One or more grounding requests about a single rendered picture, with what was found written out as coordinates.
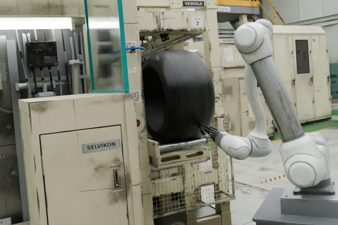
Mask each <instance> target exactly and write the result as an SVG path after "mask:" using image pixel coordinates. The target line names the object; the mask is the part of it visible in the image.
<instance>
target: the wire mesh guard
mask: <svg viewBox="0 0 338 225"><path fill-rule="evenodd" d="M223 116H228V119H227V123H228V125H226V126H228V128H227V129H228V133H229V134H231V126H230V113H227V114H219V115H214V116H213V117H214V118H215V117H217V123H218V117H220V119H221V117H223ZM230 167H231V169H230V170H231V181H232V194H233V198H225V199H222V200H218V201H217V196H216V201H214V199H213V202H209V203H205V204H204V201H203V204H200V203H201V202H200V203H199V204H200V205H196V206H194V205H193V204H192V205H193V206H192V207H187V206H186V208H183V207H184V206H183V207H182V208H183V209H180V207H179V210H175V211H171V212H169V209H168V212H166V213H165V210H164V213H161V214H157V215H154V214H153V219H154V218H158V217H163V216H167V215H171V214H175V213H179V212H183V211H188V210H192V209H196V208H201V207H205V206H209V205H213V204H217V203H221V202H225V201H230V200H234V199H236V198H235V185H234V170H233V158H232V157H230ZM226 197H227V196H226ZM222 198H223V197H222ZM197 200H198V199H196V204H197ZM199 200H200V199H199ZM209 201H210V200H209ZM171 206H172V205H171ZM188 206H190V205H188ZM168 207H169V206H168ZM175 209H176V208H175ZM171 210H172V209H171ZM166 211H167V210H166ZM157 213H158V212H157Z"/></svg>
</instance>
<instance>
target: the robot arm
mask: <svg viewBox="0 0 338 225"><path fill-rule="evenodd" d="M272 37H273V26H272V23H271V22H270V21H268V20H265V19H259V20H256V21H255V22H249V23H245V24H243V25H241V26H240V27H238V29H237V30H236V31H235V34H234V38H233V39H234V44H235V47H236V48H237V50H238V51H239V53H240V54H241V56H242V58H243V59H244V61H245V72H244V88H245V93H246V96H247V98H248V101H249V104H250V106H251V109H252V111H253V114H254V116H255V120H256V126H255V128H254V130H253V131H251V132H250V133H249V134H248V136H247V137H239V136H233V135H231V134H229V133H227V132H224V131H223V130H220V129H217V128H215V127H212V126H210V127H209V126H206V125H204V124H202V123H198V128H200V129H201V131H200V132H201V133H202V135H203V136H204V138H206V137H209V138H211V139H212V141H213V142H215V144H216V145H217V146H218V147H219V148H221V149H222V150H223V151H224V152H225V153H226V154H227V155H228V156H230V157H232V158H234V159H237V160H244V159H246V158H247V157H250V158H259V157H264V156H267V155H269V154H270V153H271V152H272V150H273V144H272V142H271V141H270V139H269V137H268V136H267V134H266V128H267V121H266V116H265V112H264V109H263V106H262V103H261V99H260V96H259V93H258V88H257V82H258V84H259V87H260V89H261V91H262V94H263V96H264V99H265V101H266V104H267V106H268V108H269V111H270V113H271V116H272V118H273V120H274V123H275V125H276V128H277V130H278V132H279V135H280V137H281V140H282V143H281V145H280V148H279V151H280V154H281V158H282V162H283V166H284V171H285V175H286V177H287V179H288V180H289V181H290V182H291V183H292V184H294V185H295V186H296V187H295V189H294V190H293V193H294V194H328V195H335V191H334V189H333V186H334V181H331V178H330V156H329V149H328V144H327V142H326V140H325V138H324V137H323V135H321V134H320V133H315V132H313V133H304V131H303V129H302V126H301V124H300V121H299V119H298V117H297V115H296V112H295V110H294V108H293V105H292V103H291V101H290V98H289V96H288V94H287V91H286V89H285V86H284V84H283V82H282V79H281V77H280V75H279V72H278V70H277V67H276V65H275V63H274V60H273V58H272V55H273V48H272V44H271V42H272Z"/></svg>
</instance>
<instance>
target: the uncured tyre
mask: <svg viewBox="0 0 338 225"><path fill-rule="evenodd" d="M179 51H183V52H179ZM142 78H143V90H144V103H145V104H144V105H145V115H146V127H147V131H148V133H149V134H150V135H151V136H152V137H153V138H154V139H155V140H157V141H158V142H159V143H161V144H165V143H172V142H178V141H185V140H191V139H198V138H201V137H202V136H203V135H202V133H201V132H200V131H201V129H200V128H198V123H202V124H204V125H206V126H210V125H211V122H212V120H213V116H214V111H215V90H214V84H213V80H212V77H211V74H210V72H209V69H208V67H207V66H206V64H205V63H204V62H203V60H202V59H201V58H200V57H199V56H198V55H197V54H195V53H194V52H191V51H188V50H171V51H158V52H155V53H152V54H151V55H150V56H149V57H148V58H147V59H146V61H145V62H144V63H143V65H142Z"/></svg>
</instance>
